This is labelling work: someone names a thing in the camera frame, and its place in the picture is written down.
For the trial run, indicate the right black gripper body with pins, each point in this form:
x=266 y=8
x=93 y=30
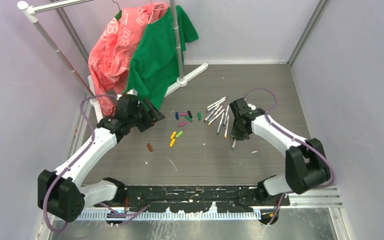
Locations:
x=236 y=132

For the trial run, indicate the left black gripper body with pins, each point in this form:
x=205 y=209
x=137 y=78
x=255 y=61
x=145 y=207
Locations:
x=139 y=119

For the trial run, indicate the brown pen cap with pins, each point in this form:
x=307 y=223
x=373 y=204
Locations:
x=149 y=147

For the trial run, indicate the light green pen cap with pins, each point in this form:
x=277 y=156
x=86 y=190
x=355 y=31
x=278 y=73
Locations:
x=179 y=134

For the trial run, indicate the dark green pen cap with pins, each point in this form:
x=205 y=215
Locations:
x=189 y=119

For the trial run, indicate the black pen cap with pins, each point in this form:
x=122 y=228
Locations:
x=190 y=114

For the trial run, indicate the purple cap marker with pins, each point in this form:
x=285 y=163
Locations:
x=213 y=112

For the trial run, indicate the small marker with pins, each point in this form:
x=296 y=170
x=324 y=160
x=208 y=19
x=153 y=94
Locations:
x=215 y=101

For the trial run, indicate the orange cap marker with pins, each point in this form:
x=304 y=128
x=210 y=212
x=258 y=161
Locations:
x=226 y=127
x=216 y=116

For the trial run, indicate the grey clear cap marker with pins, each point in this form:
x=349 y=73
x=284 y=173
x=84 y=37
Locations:
x=234 y=144

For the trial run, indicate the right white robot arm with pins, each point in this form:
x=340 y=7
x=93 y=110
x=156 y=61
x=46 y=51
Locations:
x=306 y=165

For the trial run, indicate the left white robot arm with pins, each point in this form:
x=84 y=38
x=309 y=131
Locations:
x=61 y=192

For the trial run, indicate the green t-shirt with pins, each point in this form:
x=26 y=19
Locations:
x=154 y=65

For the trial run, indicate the pink patterned shirt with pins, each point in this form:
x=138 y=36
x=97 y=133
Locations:
x=110 y=58

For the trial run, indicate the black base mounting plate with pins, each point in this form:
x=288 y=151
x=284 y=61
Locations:
x=196 y=198

